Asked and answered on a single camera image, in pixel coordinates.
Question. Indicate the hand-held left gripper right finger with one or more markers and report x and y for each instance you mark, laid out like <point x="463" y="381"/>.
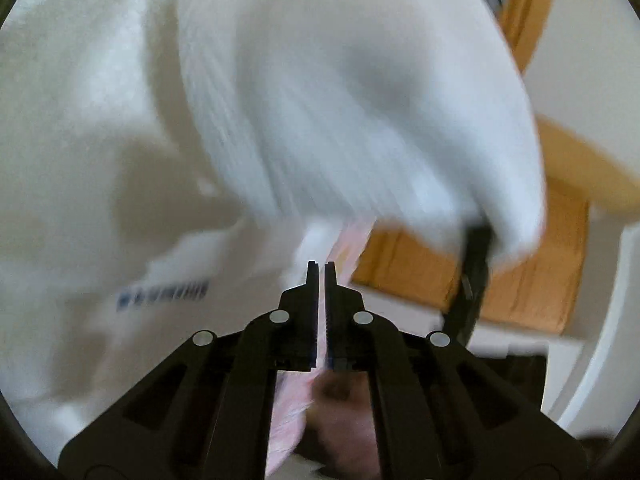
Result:
<point x="342" y="320"/>

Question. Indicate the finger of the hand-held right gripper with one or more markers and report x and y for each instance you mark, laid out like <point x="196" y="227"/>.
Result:
<point x="475" y="280"/>

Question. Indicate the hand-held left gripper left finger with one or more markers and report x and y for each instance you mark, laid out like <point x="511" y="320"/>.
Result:
<point x="300" y="320"/>

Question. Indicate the white printed zip hoodie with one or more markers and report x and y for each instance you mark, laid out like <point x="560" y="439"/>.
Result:
<point x="250" y="110"/>

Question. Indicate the wooden wardrobe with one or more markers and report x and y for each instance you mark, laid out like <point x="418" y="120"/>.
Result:
<point x="410" y="270"/>

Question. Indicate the pink printed bed sheet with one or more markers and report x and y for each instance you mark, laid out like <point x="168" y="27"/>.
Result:
<point x="290" y="410"/>

